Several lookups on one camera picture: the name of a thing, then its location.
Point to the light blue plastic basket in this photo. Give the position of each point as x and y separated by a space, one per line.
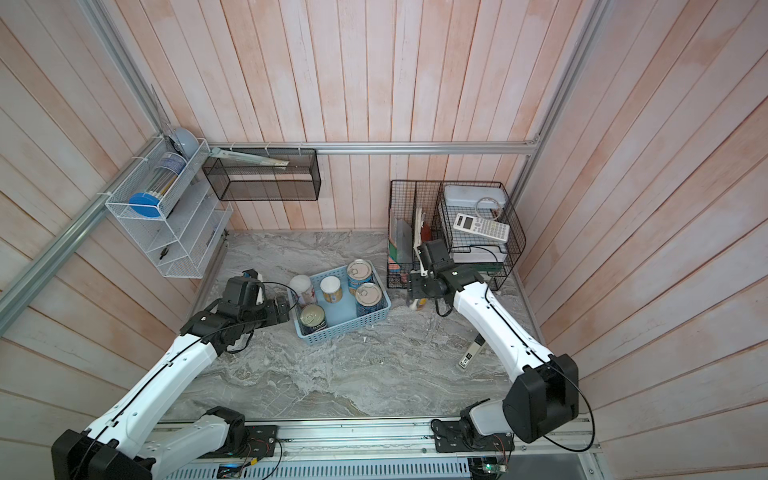
341 317

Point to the black wire wall basket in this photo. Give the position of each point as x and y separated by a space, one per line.
263 174

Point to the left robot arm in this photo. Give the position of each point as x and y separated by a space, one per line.
117 445

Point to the blue can silver lid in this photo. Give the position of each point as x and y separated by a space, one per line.
359 272
369 299

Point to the red label can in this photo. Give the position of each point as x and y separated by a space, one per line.
312 319

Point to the white tray in organizer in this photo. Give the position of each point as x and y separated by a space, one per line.
464 196

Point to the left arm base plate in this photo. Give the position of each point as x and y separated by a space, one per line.
257 441

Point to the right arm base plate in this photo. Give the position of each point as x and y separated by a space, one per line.
458 436

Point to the clear tube blue cap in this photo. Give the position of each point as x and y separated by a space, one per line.
146 200

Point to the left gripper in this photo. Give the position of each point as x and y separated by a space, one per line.
272 315

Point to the black wire desk organizer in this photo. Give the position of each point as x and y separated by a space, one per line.
417 209

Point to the white wire wall shelf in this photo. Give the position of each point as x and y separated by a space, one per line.
181 242

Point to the white lid red can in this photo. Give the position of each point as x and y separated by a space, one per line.
303 287

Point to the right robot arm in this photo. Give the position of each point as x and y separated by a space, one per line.
544 394

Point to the white lid yellow can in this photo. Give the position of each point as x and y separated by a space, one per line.
331 289

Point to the white calculator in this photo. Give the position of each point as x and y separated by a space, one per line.
489 229

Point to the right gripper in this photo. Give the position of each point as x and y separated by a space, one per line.
414 289

